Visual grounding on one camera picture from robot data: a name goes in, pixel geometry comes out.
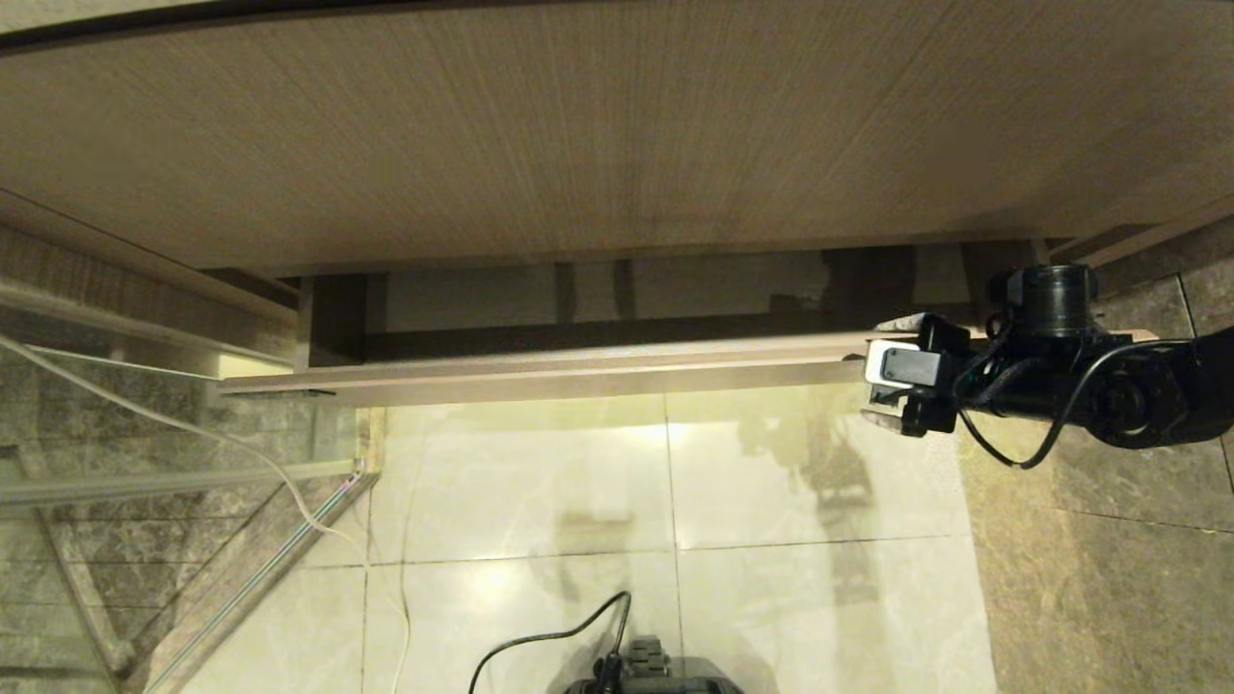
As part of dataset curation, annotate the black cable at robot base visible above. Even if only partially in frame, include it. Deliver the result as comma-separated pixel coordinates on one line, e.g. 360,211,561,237
469,590,634,694

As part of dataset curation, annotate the beige wooden drawer front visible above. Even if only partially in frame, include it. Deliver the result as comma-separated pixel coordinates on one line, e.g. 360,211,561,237
220,241,1158,408

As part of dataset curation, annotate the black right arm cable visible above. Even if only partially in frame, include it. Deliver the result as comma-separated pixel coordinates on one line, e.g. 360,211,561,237
954,342,1196,470

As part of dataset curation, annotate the framed glass shower door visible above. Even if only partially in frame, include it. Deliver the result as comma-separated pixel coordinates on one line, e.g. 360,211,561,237
0,280,387,694

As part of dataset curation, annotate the beige wooden vanity cabinet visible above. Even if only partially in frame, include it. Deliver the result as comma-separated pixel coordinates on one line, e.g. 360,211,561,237
0,0,1234,367

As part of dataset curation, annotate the thin white cable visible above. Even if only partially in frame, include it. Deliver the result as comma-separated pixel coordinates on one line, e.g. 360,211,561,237
0,333,413,694

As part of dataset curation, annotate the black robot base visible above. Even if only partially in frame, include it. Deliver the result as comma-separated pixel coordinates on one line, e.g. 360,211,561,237
559,636,743,694

